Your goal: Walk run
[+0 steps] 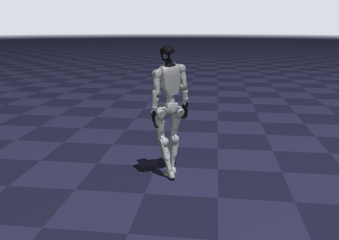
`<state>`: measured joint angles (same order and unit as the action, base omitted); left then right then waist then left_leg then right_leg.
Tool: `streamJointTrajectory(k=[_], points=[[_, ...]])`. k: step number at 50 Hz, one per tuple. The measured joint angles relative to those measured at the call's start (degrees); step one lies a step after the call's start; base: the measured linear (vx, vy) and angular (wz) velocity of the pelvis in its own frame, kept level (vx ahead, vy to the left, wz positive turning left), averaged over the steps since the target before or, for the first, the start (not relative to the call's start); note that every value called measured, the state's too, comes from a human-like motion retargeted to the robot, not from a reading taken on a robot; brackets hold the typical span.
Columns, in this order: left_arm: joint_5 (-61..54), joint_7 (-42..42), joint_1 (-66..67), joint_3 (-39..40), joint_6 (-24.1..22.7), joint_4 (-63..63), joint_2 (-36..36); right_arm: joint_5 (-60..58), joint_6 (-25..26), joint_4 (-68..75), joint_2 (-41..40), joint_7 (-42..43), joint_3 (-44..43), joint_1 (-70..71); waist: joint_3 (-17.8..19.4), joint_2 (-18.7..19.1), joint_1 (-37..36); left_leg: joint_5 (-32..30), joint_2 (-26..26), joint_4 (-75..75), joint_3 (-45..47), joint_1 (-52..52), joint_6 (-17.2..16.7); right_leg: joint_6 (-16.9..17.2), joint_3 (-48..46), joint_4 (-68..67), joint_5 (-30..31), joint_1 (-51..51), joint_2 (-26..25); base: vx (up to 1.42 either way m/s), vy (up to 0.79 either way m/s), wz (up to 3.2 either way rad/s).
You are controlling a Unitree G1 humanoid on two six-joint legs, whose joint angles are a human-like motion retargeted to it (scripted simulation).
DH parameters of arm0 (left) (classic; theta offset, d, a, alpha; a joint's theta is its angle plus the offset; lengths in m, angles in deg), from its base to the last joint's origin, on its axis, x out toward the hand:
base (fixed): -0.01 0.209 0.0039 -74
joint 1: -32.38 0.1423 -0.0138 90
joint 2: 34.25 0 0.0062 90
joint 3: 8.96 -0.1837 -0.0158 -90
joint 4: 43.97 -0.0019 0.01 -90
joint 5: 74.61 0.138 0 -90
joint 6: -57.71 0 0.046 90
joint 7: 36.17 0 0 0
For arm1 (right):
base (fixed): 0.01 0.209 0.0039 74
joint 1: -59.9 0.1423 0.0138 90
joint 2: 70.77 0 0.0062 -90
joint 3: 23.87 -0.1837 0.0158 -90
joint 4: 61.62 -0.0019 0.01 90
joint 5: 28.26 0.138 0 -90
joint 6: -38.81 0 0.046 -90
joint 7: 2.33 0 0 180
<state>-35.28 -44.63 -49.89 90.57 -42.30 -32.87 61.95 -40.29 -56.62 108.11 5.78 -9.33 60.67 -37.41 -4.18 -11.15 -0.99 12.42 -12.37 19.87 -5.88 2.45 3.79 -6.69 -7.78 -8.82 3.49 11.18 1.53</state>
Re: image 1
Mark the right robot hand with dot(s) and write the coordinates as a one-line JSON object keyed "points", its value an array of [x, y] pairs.
{"points": [[186, 110]]}

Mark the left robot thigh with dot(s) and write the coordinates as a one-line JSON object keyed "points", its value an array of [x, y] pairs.
{"points": [[160, 122]]}

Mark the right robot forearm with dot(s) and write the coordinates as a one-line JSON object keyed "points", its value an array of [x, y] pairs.
{"points": [[185, 96]]}

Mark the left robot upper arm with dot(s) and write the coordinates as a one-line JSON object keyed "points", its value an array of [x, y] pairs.
{"points": [[156, 74]]}

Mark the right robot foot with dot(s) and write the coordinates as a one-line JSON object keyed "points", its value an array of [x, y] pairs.
{"points": [[173, 169]]}

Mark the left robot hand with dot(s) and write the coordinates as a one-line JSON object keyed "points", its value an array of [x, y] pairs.
{"points": [[153, 118]]}

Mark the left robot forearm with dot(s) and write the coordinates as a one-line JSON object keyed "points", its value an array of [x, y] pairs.
{"points": [[155, 100]]}

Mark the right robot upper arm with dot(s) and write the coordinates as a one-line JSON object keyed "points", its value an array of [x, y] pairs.
{"points": [[183, 76]]}

